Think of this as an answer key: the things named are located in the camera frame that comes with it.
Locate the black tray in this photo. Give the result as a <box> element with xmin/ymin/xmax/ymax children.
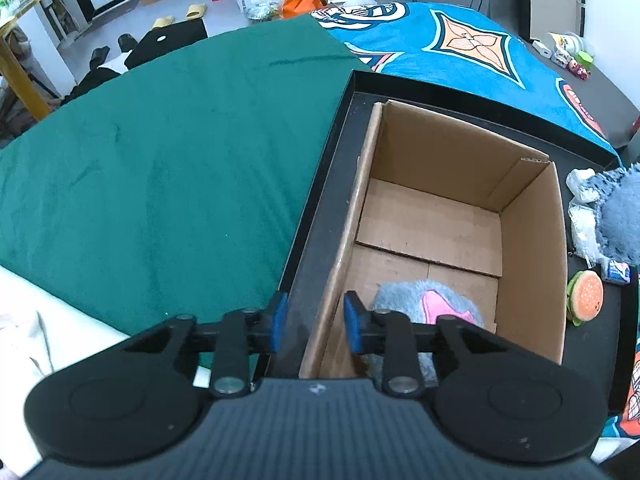
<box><xmin>252</xmin><ymin>70</ymin><xmax>638</xmax><ymax>416</ymax></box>

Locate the blue printed blanket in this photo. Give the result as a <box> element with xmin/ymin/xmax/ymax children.
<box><xmin>310</xmin><ymin>1</ymin><xmax>640</xmax><ymax>466</ymax></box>

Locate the hamburger plush toy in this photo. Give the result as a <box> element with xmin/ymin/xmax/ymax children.
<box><xmin>566</xmin><ymin>270</ymin><xmax>604</xmax><ymax>326</ymax></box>

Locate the blue plush toy pink patch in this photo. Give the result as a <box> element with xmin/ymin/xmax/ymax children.
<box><xmin>367</xmin><ymin>280</ymin><xmax>486</xmax><ymax>376</ymax></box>

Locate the yellow table leg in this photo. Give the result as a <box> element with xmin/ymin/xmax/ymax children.
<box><xmin>0</xmin><ymin>10</ymin><xmax>51</xmax><ymax>121</ymax></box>

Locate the small white plastic bundle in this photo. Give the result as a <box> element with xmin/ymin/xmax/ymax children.
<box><xmin>566</xmin><ymin>167</ymin><xmax>597</xmax><ymax>202</ymax></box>

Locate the brown cardboard box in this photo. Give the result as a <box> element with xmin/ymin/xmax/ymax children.
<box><xmin>298</xmin><ymin>100</ymin><xmax>569</xmax><ymax>381</ymax></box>

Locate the grey-blue fluffy plush toy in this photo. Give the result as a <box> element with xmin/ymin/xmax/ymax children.
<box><xmin>585</xmin><ymin>162</ymin><xmax>640</xmax><ymax>263</ymax></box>

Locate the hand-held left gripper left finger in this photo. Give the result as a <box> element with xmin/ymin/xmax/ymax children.
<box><xmin>122</xmin><ymin>290</ymin><xmax>290</xmax><ymax>397</ymax></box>

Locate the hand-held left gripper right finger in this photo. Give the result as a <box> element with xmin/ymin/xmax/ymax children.
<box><xmin>343</xmin><ymin>290</ymin><xmax>506</xmax><ymax>397</ymax></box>

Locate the green plastic bag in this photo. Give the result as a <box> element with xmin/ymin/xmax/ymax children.
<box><xmin>247</xmin><ymin>2</ymin><xmax>281</xmax><ymax>22</ymax></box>

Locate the clear printed plastic cup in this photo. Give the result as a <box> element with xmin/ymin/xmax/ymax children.
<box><xmin>547</xmin><ymin>31</ymin><xmax>586</xmax><ymax>53</ymax></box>

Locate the white bed sheet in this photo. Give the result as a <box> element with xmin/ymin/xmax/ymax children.
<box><xmin>0</xmin><ymin>265</ymin><xmax>131</xmax><ymax>476</ymax></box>

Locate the green blanket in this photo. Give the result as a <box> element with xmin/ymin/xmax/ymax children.
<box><xmin>0</xmin><ymin>14</ymin><xmax>368</xmax><ymax>376</ymax></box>

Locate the small blue white packet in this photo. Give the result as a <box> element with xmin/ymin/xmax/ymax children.
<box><xmin>602</xmin><ymin>259</ymin><xmax>632</xmax><ymax>285</ymax></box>

